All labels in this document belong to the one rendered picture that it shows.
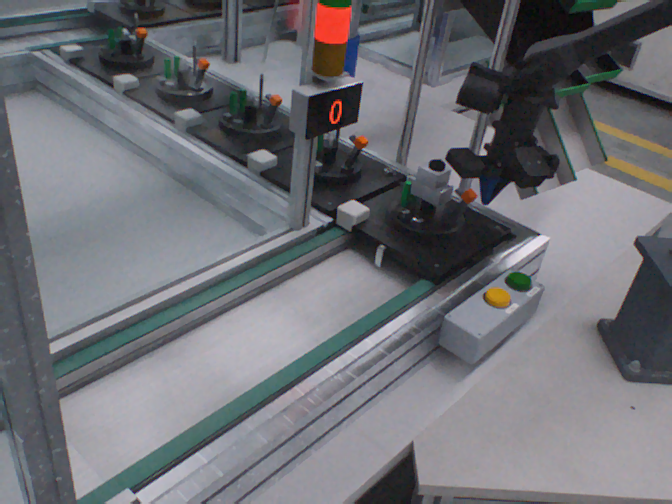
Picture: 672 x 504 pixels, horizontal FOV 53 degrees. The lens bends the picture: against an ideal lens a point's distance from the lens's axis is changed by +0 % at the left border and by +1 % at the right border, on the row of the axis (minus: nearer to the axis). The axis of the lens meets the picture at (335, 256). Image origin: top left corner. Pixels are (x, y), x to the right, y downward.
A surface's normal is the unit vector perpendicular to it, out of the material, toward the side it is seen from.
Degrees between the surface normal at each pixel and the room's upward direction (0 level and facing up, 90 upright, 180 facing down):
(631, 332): 90
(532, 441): 0
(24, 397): 90
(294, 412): 0
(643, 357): 90
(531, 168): 23
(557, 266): 0
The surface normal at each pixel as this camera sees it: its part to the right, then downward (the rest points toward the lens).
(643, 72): -0.69, 0.35
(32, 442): 0.73, 0.46
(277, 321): 0.11, -0.81
